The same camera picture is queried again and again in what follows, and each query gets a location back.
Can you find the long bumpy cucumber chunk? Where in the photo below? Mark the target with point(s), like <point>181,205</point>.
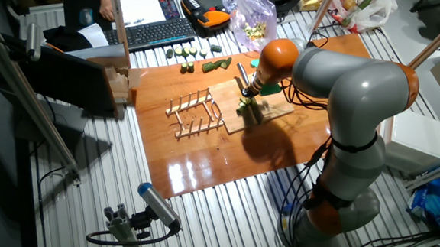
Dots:
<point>207,67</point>

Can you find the black computer keyboard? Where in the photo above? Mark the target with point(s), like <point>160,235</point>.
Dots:
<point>156,33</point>

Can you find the dark bumpy cucumber chunk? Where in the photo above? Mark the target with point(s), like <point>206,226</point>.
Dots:
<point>215,48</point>

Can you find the large reddish wooden board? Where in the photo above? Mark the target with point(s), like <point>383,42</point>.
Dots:
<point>202,164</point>

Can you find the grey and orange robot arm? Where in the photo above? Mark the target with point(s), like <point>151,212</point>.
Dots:
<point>363,90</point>

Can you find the yellow snack pack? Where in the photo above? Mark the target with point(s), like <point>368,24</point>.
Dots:
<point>311,2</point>

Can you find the white ribbed panel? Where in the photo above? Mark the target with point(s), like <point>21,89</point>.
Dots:
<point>44,17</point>

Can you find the light bamboo cutting board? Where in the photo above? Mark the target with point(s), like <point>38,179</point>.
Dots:
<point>225,101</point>

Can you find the large white paper sheet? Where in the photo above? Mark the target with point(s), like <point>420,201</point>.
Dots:
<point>143,7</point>

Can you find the tan frame post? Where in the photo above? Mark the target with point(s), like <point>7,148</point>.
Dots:
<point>119,21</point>
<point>439,37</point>
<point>323,11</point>

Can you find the dark cucumber end piece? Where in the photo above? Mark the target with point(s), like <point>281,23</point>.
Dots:
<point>169,53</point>

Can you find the white box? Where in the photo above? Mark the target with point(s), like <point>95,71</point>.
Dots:
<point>421,141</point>

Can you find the person's hand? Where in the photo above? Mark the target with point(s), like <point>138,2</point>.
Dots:
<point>107,12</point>

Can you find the silver depth camera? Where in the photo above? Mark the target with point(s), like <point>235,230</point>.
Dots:
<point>33,41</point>

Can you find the wooden dish rack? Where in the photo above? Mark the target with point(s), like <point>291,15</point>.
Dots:
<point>189,132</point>

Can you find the brown cardboard pieces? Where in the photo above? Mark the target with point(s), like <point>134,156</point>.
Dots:
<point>118,83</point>

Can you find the short aluminium profile post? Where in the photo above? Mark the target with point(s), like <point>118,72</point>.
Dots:
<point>121,232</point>

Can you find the short cucumber slice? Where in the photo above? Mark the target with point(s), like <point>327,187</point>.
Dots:
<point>193,51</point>
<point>203,52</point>
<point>185,52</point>
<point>178,51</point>

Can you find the white plastic bag with fruit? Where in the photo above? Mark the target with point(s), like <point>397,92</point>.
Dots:
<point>376,12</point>

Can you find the black mouse pad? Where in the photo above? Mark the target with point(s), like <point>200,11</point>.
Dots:
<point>71,7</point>

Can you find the black flat monitor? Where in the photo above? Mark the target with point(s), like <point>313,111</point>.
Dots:
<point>69,80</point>

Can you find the cucumber piece being chopped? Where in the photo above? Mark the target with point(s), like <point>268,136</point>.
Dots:
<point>243,105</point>

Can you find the small white paper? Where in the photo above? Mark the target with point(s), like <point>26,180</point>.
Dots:
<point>95,35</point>

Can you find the aluminium profile rail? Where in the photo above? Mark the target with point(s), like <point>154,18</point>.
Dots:
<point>435,173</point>

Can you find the black cloth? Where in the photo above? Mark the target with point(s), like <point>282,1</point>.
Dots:
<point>62,39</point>

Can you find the halved cucumber piece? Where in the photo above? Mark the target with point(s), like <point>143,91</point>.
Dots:
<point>226,63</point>
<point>218,64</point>

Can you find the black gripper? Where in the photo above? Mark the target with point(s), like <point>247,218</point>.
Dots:
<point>252,90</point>

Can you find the steel cleaver knife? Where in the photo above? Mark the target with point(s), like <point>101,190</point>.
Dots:
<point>243,73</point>

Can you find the dark computer mouse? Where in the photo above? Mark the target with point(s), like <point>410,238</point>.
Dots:
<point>85,16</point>

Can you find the chopped cucumber scraps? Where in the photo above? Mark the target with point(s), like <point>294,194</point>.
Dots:
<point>254,30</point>

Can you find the long aluminium profile bar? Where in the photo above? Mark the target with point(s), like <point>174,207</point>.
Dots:
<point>26,100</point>

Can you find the grey paper sheet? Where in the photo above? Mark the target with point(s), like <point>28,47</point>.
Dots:
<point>98,51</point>

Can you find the silver camera with blue cap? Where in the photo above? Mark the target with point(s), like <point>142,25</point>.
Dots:
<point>157,204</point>

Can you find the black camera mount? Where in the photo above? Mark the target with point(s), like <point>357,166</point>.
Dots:
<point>141,222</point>

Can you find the blue plastic bag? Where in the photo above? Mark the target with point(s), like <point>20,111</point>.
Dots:
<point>437,198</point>

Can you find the black orange teach pendant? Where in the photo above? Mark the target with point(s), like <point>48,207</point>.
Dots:
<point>206,7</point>

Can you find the clear plastic bag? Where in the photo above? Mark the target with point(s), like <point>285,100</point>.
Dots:
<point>250,6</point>

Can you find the black smartphone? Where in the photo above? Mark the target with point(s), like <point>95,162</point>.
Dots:
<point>168,6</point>

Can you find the upright cucumber stub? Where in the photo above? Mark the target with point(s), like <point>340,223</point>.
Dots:
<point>190,66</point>
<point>184,68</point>

